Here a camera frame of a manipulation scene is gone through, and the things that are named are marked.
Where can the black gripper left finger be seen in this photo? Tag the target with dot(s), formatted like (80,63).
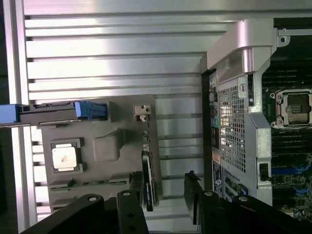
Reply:
(131,214)

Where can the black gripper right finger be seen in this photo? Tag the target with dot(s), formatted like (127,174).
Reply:
(209,214)

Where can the grey parts rack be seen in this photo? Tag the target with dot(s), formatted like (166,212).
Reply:
(104,175)

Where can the green RAM stick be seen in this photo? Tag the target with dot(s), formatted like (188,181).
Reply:
(85,184)

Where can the green motherboard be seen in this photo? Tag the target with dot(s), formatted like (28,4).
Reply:
(292,190)

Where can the silver CPU chip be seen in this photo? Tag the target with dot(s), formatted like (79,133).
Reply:
(64,157)

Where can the hard disk blue caddy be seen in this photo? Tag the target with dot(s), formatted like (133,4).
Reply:
(48,114)

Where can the CPU socket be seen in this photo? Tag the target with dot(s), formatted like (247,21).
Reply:
(292,107)

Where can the open grey PC case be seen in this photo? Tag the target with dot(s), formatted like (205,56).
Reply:
(243,48)

